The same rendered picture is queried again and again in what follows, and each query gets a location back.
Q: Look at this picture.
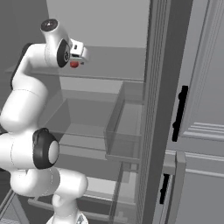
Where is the grey fridge door handle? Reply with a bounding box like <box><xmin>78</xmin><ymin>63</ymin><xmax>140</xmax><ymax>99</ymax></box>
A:
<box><xmin>162</xmin><ymin>150</ymin><xmax>187</xmax><ymax>224</ymax></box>

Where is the clear narrow fridge drawer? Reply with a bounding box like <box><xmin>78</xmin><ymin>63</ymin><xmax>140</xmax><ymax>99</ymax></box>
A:
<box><xmin>103</xmin><ymin>80</ymin><xmax>145</xmax><ymax>165</ymax></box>

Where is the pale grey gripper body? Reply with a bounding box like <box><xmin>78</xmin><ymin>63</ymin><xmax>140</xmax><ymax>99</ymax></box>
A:
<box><xmin>78</xmin><ymin>45</ymin><xmax>90</xmax><ymax>63</ymax></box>

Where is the long black cupboard handle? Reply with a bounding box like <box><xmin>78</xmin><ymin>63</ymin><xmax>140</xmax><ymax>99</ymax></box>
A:
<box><xmin>171</xmin><ymin>85</ymin><xmax>189</xmax><ymax>144</ymax></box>

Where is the grey fridge door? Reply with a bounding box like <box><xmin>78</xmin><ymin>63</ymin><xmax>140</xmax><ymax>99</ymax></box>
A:
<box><xmin>135</xmin><ymin>0</ymin><xmax>194</xmax><ymax>224</ymax></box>

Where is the tall grey cupboard door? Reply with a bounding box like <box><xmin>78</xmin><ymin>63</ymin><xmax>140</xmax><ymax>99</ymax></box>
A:
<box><xmin>174</xmin><ymin>0</ymin><xmax>224</xmax><ymax>144</ymax></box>

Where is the red strawberry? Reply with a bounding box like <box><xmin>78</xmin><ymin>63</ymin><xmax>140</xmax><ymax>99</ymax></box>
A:
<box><xmin>69</xmin><ymin>60</ymin><xmax>81</xmax><ymax>70</ymax></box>

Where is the short grey cupboard door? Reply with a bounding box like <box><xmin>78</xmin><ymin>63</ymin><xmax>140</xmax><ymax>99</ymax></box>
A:
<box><xmin>151</xmin><ymin>150</ymin><xmax>224</xmax><ymax>224</ymax></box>

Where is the short black cupboard handle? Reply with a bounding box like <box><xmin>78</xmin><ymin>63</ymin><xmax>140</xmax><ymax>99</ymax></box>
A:
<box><xmin>158</xmin><ymin>172</ymin><xmax>171</xmax><ymax>206</ymax></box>

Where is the clear wide fridge drawer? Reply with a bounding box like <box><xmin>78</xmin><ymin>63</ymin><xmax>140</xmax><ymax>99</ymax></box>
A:
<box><xmin>38</xmin><ymin>88</ymin><xmax>124</xmax><ymax>139</ymax></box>

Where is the glass fridge shelf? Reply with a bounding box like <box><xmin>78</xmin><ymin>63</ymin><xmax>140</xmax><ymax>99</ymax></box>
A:
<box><xmin>4</xmin><ymin>45</ymin><xmax>147</xmax><ymax>83</ymax></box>

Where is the grey fridge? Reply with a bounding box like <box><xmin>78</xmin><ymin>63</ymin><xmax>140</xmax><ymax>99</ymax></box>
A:
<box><xmin>0</xmin><ymin>0</ymin><xmax>151</xmax><ymax>224</ymax></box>

